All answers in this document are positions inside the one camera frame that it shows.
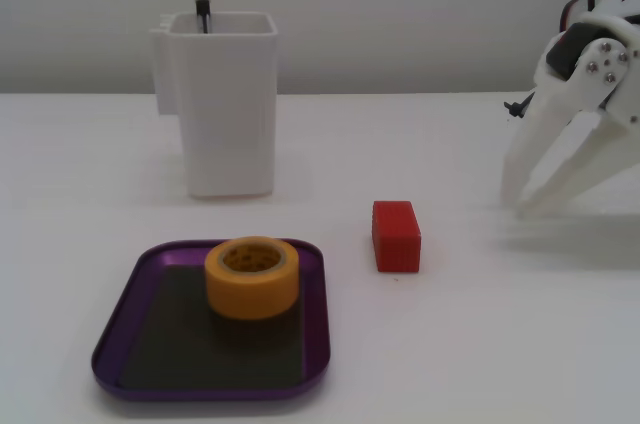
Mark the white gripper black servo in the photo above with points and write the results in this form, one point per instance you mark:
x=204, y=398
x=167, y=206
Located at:
x=602, y=75

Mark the purple metal tray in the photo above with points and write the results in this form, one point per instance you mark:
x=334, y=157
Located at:
x=127, y=344

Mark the yellow masking tape roll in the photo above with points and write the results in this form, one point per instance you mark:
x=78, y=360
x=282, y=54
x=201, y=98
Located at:
x=260, y=289

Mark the red rectangular block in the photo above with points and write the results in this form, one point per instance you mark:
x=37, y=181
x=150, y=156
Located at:
x=397, y=241

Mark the white plastic pen holder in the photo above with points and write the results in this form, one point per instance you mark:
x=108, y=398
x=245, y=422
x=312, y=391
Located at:
x=225, y=109

